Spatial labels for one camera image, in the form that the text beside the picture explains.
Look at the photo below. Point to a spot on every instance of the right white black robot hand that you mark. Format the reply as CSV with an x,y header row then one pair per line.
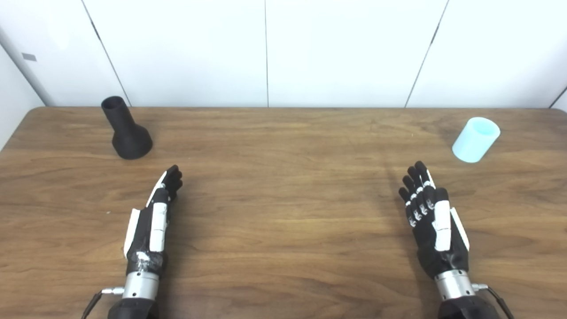
x,y
436,239

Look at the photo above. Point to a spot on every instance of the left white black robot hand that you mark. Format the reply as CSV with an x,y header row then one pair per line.
x,y
146,230

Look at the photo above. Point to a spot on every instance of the black funnel-shaped nozzle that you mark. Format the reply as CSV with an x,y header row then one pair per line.
x,y
129,135

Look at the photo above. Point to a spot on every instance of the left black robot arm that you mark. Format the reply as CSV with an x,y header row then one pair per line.
x,y
141,288

